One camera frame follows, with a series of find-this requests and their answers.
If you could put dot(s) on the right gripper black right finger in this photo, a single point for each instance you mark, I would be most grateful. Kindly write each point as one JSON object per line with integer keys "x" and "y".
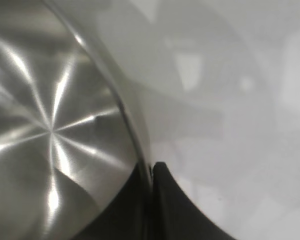
{"x": 175, "y": 217}

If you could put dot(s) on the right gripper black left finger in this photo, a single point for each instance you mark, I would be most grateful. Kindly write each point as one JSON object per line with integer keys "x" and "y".
{"x": 125, "y": 215}

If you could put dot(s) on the stainless steel mixing bowl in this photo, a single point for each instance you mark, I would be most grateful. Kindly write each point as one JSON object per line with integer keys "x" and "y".
{"x": 52, "y": 112}

